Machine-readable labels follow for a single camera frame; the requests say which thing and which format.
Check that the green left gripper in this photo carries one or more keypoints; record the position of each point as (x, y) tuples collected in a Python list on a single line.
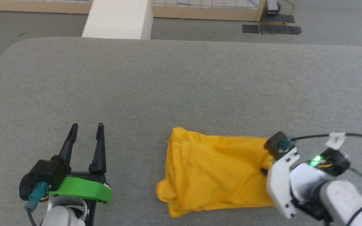
[(80, 188)]

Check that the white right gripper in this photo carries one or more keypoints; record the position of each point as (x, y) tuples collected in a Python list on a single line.
[(278, 182)]

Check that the yellow garment with white patch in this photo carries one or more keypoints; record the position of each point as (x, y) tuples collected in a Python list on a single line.
[(218, 175)]

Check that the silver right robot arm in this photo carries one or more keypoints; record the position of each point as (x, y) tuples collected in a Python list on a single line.
[(341, 201)]

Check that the white box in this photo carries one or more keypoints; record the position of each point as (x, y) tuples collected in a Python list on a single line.
[(118, 18)]

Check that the long black floor mat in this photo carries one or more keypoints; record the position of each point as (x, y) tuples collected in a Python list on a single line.
[(280, 29)]

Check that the small black floor mat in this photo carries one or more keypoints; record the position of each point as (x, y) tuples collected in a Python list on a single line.
[(250, 29)]

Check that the dark floor plate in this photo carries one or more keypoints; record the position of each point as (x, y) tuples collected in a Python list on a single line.
[(276, 18)]

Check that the grey metal stand leg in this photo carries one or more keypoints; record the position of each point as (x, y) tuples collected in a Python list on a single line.
[(271, 6)]

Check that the lemon print partition screen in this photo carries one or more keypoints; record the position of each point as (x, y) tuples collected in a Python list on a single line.
[(200, 11)]

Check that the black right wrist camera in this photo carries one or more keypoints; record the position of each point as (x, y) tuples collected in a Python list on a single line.
[(275, 144)]

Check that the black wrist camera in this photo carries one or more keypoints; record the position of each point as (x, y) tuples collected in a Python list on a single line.
[(275, 144), (47, 171)]

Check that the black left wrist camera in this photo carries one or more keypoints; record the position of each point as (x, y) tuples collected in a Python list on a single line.
[(47, 171)]

